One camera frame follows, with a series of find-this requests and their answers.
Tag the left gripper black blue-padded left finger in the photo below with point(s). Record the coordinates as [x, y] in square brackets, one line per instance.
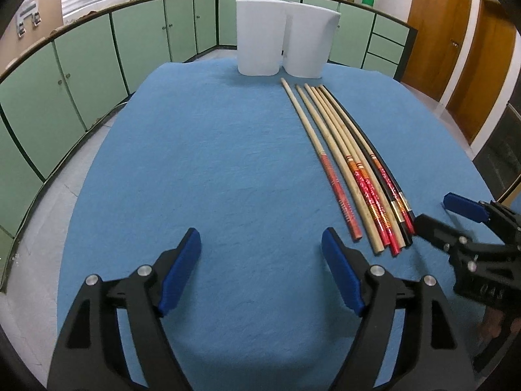
[89, 353]

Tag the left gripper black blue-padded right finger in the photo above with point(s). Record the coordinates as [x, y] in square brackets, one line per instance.
[407, 338]

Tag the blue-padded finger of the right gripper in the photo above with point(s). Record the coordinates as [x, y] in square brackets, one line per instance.
[467, 208]

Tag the black chopstick red pattern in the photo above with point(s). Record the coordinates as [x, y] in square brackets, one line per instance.
[392, 190]

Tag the bamboo chopstick orange-red end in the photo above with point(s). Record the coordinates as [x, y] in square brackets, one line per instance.
[358, 171]

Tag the bamboo chopstick red patterned end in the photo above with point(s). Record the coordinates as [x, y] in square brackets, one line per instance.
[390, 216]

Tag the green lower kitchen cabinets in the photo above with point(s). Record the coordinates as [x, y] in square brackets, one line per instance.
[58, 91]

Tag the person's right hand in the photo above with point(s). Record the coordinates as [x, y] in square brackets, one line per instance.
[490, 326]

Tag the dark glass cabinet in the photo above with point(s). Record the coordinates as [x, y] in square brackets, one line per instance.
[499, 160]

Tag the brown wooden door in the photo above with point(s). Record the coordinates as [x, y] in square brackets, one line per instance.
[441, 26]
[485, 69]

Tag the blue table mat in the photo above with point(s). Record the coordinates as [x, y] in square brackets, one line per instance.
[200, 145]

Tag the white twin utensil holder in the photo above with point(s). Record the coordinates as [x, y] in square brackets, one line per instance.
[274, 35]

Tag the brown water purifier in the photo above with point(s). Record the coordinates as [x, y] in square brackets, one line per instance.
[34, 21]

